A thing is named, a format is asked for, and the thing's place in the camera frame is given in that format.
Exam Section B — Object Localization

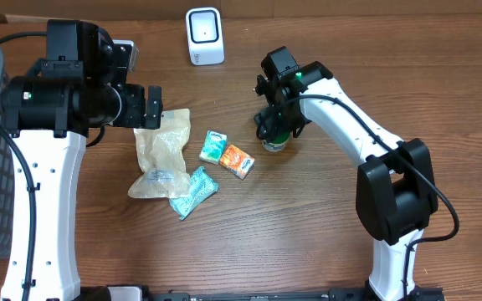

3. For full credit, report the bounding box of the green lid jar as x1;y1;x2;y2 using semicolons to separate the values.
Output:
262;133;290;152

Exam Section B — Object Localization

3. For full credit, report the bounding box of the orange tissue pack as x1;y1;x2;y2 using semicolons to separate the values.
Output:
219;145;255;179

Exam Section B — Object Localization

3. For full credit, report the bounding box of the clear plastic bag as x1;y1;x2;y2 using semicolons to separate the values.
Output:
128;109;191;199

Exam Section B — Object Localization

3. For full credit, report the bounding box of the teal tissue pack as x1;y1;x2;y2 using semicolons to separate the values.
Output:
199;130;228;165

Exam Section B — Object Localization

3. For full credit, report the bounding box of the teal wipes packet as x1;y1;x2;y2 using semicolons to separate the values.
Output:
169;166;219;220

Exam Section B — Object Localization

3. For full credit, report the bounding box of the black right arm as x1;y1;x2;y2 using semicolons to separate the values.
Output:
254;47;444;300

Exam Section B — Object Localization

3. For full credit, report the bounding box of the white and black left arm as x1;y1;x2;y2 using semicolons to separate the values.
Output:
0;20;162;300

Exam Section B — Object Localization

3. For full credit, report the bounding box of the white barcode scanner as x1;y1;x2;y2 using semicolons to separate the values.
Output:
186;7;225;66

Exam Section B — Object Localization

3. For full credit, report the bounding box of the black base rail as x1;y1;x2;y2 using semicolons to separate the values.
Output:
73;284;447;301

